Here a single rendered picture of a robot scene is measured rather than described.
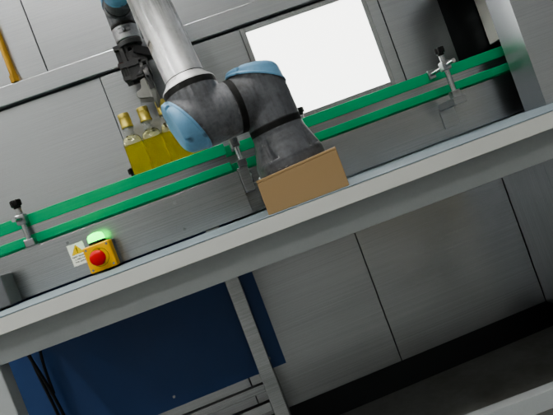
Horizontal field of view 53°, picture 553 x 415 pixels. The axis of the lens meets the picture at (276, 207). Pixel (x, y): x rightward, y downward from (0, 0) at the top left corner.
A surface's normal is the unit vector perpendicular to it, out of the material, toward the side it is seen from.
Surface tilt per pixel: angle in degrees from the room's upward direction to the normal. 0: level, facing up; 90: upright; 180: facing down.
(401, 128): 90
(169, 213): 90
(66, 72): 90
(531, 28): 90
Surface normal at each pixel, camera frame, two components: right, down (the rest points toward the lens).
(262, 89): 0.25, -0.07
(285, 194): 0.02, 0.03
